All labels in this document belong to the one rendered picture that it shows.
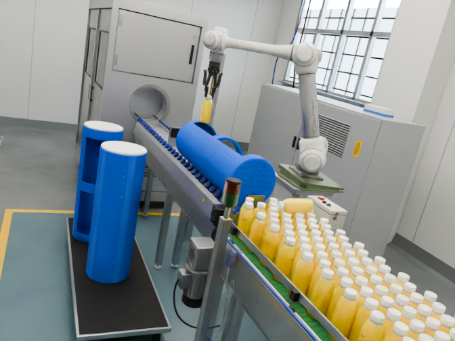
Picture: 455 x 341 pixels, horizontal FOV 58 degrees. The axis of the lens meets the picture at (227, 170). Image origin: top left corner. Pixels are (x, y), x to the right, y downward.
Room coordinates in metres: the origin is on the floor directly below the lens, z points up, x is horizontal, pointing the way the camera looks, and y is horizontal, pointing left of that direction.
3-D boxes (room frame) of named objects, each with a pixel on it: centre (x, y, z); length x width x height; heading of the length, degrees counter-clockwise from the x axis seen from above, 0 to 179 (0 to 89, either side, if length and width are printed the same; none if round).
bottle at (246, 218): (1.80, -0.13, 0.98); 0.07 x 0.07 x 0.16
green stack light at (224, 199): (1.52, -0.03, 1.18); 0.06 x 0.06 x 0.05
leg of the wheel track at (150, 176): (3.85, 0.73, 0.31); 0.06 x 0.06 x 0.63; 28
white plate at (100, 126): (2.94, 0.95, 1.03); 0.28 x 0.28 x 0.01
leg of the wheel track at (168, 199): (2.92, 0.39, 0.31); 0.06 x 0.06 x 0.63; 28
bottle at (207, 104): (2.75, 0.22, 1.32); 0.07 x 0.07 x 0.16
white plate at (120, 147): (2.47, 0.66, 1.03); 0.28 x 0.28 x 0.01
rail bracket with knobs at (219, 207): (1.89, -0.01, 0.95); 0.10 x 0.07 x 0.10; 118
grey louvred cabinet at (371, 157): (4.48, -0.89, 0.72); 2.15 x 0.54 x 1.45; 26
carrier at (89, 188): (2.94, 0.95, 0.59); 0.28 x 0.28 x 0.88
